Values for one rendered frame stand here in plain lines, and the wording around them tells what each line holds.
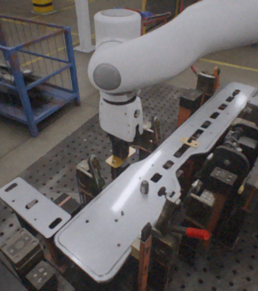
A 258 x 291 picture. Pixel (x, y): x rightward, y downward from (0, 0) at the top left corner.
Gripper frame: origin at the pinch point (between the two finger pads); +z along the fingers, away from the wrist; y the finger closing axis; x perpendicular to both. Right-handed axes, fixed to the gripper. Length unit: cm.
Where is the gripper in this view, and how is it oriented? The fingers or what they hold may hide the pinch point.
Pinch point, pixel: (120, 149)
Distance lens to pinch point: 65.4
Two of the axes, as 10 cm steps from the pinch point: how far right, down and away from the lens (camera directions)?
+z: 0.0, 7.7, 6.4
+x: -6.1, 5.1, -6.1
